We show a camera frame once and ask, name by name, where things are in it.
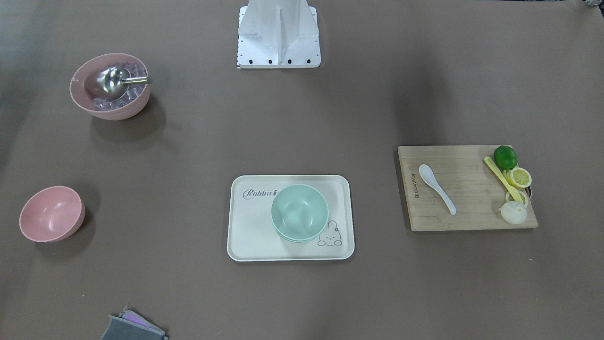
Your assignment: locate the green lime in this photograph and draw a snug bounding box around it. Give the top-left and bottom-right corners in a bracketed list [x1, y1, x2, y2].
[493, 145, 518, 170]

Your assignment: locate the small pink bowl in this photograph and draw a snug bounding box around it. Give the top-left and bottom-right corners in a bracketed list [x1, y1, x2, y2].
[19, 186, 85, 243]

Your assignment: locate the white ceramic spoon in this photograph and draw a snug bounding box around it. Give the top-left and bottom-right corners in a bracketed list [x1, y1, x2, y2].
[419, 164, 457, 215]

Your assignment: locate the green bowl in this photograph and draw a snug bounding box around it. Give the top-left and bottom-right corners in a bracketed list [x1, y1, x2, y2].
[270, 183, 330, 243]

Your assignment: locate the grey purple folded cloth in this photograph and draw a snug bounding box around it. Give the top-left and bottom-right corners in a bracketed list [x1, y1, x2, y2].
[100, 308, 169, 340]

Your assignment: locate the metal ice scoop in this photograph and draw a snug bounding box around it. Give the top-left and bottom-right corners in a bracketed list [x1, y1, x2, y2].
[93, 66, 153, 101]

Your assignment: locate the cream rabbit tray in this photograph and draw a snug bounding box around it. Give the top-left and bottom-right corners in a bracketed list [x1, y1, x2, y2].
[226, 175, 355, 261]

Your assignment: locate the lemon ring slice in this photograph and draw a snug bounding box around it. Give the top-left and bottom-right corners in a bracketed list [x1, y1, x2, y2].
[505, 191, 530, 208]

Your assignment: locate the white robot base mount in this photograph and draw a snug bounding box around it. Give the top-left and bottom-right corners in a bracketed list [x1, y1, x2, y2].
[236, 0, 322, 69]

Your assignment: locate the yellow plastic knife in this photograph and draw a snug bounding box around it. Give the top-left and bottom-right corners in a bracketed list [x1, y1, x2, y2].
[483, 156, 527, 204]

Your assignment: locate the bamboo cutting board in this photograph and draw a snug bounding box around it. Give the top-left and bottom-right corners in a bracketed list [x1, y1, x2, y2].
[397, 145, 515, 232]

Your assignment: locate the large pink ice bowl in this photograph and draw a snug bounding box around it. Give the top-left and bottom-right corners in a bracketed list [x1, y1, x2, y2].
[69, 52, 151, 121]

